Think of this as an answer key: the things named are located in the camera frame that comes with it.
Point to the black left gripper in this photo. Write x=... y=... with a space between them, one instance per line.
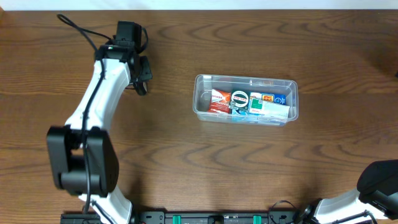
x=148 y=76

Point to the dark bottle white cap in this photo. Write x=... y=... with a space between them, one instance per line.
x=141 y=88

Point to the red Panadol ActiFast box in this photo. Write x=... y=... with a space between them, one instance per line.
x=220 y=101

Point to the green Zam-Buk box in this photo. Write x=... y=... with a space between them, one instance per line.
x=239 y=100

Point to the white green Panadol box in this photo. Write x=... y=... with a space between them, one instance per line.
x=265 y=108

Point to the blue KoolFever box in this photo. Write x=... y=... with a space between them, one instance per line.
x=270 y=97

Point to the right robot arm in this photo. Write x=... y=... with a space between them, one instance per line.
x=373 y=199

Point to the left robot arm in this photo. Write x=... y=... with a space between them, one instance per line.
x=82 y=158

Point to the clear plastic container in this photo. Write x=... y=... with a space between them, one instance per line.
x=205 y=83

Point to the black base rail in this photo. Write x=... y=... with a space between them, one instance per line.
x=283 y=217

